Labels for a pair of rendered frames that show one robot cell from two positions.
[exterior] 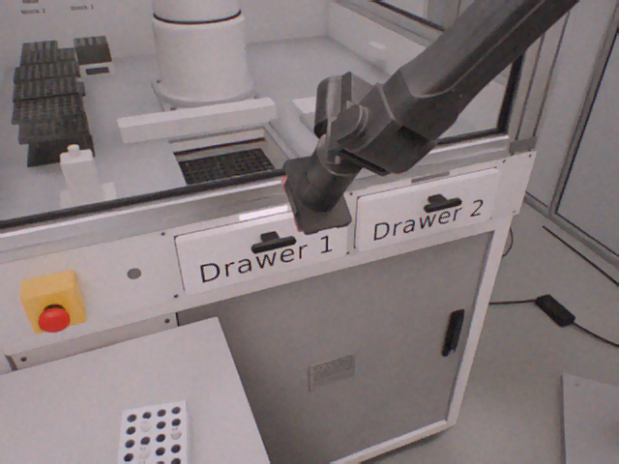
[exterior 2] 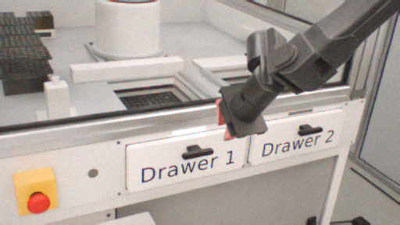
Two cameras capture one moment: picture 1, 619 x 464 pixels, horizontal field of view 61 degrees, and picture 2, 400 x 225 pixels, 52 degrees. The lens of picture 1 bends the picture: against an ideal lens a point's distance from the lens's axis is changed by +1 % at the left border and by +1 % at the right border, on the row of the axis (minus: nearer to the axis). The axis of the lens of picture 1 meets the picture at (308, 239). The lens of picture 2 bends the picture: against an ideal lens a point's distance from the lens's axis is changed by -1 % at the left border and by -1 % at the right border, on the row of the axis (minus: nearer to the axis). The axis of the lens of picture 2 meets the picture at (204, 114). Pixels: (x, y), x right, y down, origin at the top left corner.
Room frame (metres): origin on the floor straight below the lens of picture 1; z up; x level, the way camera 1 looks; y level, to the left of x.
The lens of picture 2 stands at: (-0.11, 0.15, 1.37)
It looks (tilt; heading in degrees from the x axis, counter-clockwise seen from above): 25 degrees down; 352
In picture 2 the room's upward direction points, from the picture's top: 5 degrees clockwise
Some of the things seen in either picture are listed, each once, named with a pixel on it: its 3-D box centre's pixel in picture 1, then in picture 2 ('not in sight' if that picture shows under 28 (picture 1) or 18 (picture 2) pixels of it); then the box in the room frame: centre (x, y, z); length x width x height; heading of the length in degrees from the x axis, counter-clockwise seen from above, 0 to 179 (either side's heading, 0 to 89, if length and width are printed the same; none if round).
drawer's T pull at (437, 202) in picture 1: (439, 201); (307, 129); (0.79, -0.23, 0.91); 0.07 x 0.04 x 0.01; 112
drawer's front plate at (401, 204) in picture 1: (427, 209); (298, 135); (0.81, -0.22, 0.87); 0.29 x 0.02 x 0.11; 112
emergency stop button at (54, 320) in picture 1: (54, 318); (38, 201); (0.53, 0.36, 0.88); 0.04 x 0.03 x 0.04; 112
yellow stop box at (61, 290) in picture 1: (54, 303); (35, 191); (0.56, 0.37, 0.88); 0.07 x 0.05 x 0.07; 112
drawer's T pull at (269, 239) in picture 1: (271, 240); (195, 151); (0.67, 0.06, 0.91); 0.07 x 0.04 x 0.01; 112
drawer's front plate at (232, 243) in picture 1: (267, 246); (189, 157); (0.70, 0.07, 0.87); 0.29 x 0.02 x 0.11; 112
